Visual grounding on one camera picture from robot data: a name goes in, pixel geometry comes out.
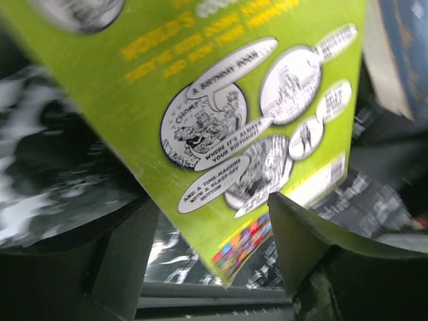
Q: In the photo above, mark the lime green cartoon book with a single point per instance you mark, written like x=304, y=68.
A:
x=212, y=105

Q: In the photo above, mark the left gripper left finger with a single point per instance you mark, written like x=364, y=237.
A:
x=93, y=272

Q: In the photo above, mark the blue 1984 book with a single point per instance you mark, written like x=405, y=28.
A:
x=395, y=54

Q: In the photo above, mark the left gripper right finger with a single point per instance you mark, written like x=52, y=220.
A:
x=330, y=273

